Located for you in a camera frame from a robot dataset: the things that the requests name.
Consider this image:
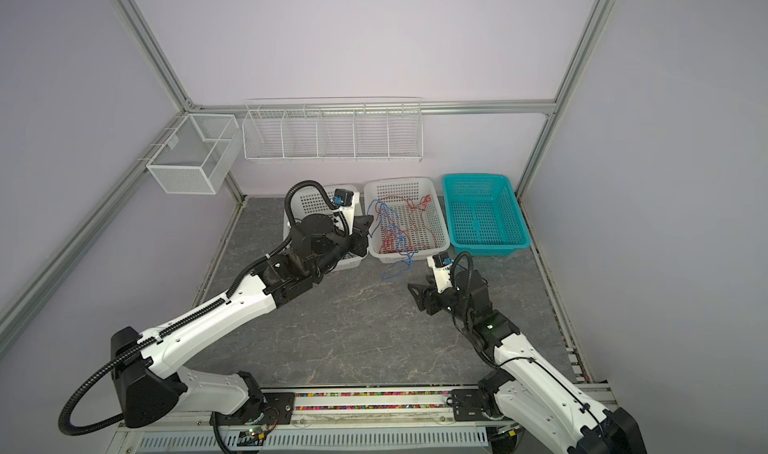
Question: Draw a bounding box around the red cable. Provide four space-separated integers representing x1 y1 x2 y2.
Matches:
374 193 434 260

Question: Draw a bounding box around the blue cable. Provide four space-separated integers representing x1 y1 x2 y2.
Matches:
367 198 421 283

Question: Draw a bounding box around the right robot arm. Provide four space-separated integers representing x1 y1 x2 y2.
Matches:
408 252 646 453

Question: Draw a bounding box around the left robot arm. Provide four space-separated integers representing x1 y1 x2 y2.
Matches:
58 180 373 436

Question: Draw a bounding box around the white plastic basket middle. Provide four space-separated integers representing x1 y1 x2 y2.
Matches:
363 177 450 264

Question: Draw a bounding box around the white plastic basket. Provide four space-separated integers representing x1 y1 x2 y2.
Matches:
291 184 366 273
363 177 450 264

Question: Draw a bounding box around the white plastic basket left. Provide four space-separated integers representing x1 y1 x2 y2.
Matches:
291 184 366 273

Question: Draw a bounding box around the teal plastic basket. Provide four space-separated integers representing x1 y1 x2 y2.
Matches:
442 174 531 257

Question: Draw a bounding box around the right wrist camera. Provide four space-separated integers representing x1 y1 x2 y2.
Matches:
427 251 453 294

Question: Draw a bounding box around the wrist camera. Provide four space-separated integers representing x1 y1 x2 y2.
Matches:
332 189 360 235
427 251 453 294

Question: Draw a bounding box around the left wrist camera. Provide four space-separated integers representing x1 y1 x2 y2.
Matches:
332 189 360 235

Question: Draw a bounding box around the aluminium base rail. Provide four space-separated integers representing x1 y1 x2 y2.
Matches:
107 384 637 454

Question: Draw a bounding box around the white wire wall rack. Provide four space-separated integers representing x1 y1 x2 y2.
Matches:
241 97 424 162

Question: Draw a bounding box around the white wire mesh box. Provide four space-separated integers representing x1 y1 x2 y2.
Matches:
147 114 242 195

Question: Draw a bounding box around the white slotted cable duct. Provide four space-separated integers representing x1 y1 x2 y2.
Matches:
135 427 490 453

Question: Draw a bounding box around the aluminium frame corner post left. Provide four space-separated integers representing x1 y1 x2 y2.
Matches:
107 0 195 112

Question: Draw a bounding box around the aluminium frame corner post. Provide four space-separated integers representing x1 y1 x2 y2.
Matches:
107 0 195 112
515 0 618 200

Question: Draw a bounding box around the aluminium frame corner post right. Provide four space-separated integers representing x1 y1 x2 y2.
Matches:
515 0 618 200

